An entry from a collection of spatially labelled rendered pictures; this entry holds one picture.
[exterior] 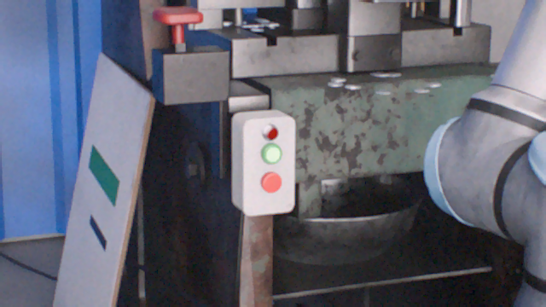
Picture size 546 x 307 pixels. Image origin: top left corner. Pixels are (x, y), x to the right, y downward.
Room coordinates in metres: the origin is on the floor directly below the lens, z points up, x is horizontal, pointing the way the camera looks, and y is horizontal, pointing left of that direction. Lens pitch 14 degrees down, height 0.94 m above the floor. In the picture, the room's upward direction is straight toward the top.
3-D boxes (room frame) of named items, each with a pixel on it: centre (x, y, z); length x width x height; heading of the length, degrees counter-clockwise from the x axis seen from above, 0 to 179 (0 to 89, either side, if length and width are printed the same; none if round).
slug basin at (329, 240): (1.85, -0.09, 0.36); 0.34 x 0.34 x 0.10
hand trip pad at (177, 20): (1.52, 0.14, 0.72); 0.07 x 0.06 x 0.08; 22
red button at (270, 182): (1.43, 0.01, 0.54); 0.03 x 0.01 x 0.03; 112
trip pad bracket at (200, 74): (1.52, 0.12, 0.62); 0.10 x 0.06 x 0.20; 112
